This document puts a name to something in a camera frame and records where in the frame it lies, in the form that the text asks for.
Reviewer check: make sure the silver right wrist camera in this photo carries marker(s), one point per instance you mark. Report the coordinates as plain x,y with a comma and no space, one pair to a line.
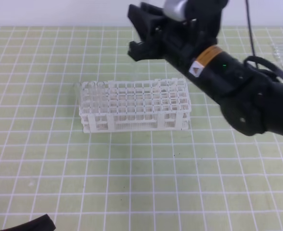
175,9

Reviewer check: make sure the green checkered tablecloth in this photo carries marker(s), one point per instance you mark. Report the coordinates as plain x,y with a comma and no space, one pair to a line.
206,178

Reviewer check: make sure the white plastic test tube rack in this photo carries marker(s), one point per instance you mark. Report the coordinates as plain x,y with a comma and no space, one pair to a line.
149,105

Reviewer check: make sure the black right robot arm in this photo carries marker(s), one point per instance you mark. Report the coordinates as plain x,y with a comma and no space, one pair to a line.
249,93

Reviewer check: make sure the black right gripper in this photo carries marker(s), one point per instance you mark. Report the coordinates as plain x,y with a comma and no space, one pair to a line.
176,42

